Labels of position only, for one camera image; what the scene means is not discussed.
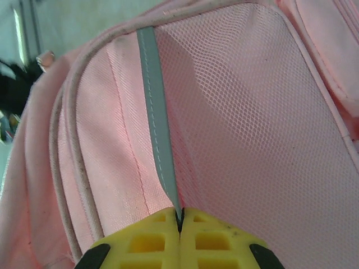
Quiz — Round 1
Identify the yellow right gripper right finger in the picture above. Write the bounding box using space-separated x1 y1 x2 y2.
178 206 284 269

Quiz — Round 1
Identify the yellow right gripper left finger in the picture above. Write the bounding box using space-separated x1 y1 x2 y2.
75 207 180 269

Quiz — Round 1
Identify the pink student backpack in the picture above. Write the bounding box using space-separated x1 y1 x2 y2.
0 0 359 269

